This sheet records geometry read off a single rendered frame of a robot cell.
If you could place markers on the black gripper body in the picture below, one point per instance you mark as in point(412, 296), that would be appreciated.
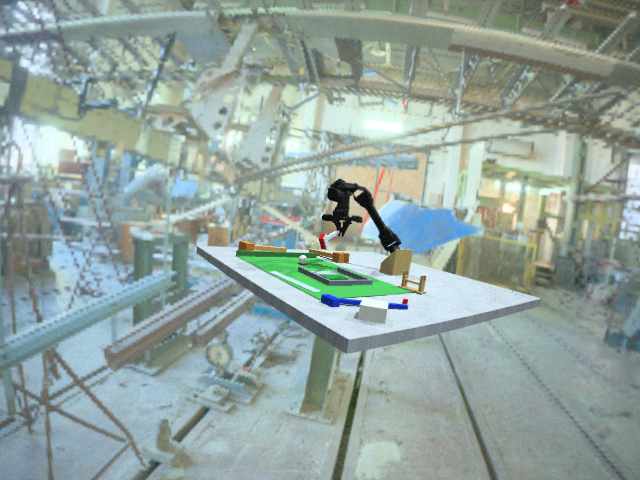
point(329, 217)

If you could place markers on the white flat strip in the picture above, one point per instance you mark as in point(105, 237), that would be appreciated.
point(295, 282)

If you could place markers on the green flat mat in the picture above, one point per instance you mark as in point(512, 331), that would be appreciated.
point(288, 266)

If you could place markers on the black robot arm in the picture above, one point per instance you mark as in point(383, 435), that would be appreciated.
point(340, 192)

